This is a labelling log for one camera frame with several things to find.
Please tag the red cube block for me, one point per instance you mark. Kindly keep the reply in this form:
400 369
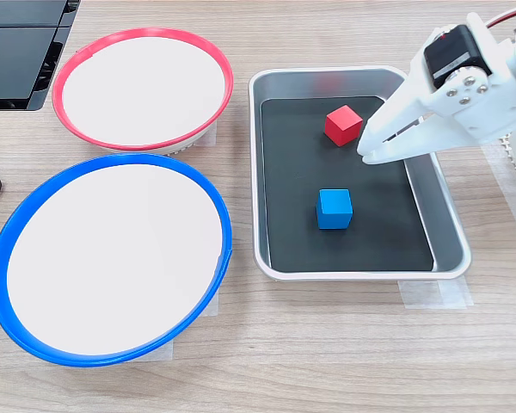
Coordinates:
343 125

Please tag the blue cube block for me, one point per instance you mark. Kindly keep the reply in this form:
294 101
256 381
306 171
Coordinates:
334 208

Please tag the silver metal tray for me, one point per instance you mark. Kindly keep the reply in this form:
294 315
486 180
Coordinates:
449 223

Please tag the clear tape strip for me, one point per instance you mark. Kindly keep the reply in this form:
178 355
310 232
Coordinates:
434 294
155 350

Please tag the red-rimmed white dish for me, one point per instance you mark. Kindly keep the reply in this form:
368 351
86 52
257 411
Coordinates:
142 92

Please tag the blue-rimmed white dish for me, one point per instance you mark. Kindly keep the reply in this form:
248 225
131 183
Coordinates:
112 258

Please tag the black flat panel device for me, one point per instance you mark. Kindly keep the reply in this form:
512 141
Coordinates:
13 60

